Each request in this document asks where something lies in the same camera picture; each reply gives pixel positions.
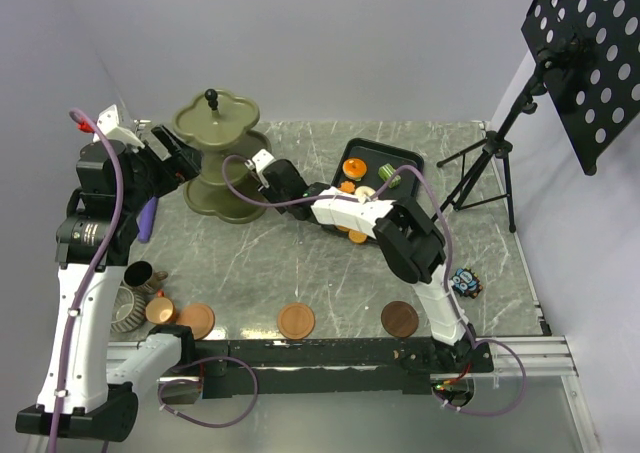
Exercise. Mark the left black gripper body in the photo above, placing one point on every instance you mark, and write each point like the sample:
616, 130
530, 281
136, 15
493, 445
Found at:
153, 176

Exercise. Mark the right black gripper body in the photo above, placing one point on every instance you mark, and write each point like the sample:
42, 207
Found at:
270, 196

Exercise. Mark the orange flower cookie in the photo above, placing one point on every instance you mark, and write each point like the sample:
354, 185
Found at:
347, 187

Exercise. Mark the orange glazed donut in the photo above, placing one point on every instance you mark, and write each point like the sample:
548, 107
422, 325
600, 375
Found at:
354, 168

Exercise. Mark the white cream donut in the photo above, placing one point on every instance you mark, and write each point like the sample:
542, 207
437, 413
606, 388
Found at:
364, 194

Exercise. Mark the round orange cracker biscuit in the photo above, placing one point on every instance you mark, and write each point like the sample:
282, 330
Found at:
357, 236

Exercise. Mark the green layered cake slice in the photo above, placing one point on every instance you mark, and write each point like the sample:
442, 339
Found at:
387, 173

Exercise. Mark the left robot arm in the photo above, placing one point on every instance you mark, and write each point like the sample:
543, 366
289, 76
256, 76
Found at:
81, 398

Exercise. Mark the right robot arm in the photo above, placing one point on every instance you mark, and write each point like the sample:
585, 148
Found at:
411, 244

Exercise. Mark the green three-tier serving stand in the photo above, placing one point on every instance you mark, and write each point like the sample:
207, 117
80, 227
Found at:
219, 123

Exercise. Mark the black serving tray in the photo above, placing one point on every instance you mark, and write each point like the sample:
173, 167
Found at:
381, 161

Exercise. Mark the dark metal cup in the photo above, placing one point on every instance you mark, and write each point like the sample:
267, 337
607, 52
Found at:
142, 277

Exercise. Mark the light wooden coaster middle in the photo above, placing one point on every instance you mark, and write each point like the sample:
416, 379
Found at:
296, 321

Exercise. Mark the light wooden coaster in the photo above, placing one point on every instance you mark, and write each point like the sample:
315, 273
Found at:
199, 317
296, 321

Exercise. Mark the copper cup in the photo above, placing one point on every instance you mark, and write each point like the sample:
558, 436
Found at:
161, 310

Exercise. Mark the ribbed grey bowl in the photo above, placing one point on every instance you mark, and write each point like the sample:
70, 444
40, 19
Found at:
128, 312

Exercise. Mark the light wooden coaster left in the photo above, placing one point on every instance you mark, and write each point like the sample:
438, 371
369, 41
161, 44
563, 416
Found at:
199, 317

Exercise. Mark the dark wooden coaster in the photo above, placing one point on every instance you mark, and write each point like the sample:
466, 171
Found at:
399, 319

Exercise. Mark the black tripod stand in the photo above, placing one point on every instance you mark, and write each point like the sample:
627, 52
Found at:
476, 158

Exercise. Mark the small owl sticker box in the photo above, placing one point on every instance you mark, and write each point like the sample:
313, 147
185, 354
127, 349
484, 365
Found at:
466, 283

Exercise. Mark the black perforated board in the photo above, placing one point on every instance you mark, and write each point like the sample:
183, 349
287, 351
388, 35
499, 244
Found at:
593, 78

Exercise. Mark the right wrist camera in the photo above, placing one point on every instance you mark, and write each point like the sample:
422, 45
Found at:
258, 163

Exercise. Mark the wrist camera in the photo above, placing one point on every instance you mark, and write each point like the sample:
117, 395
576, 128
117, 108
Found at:
116, 124
258, 163

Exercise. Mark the purple handled tool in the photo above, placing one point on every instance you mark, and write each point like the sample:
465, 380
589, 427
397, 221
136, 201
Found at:
146, 220

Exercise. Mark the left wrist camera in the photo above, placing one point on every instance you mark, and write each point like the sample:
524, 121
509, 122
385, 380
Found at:
116, 124

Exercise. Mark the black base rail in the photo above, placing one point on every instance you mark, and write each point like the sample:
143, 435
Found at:
265, 366

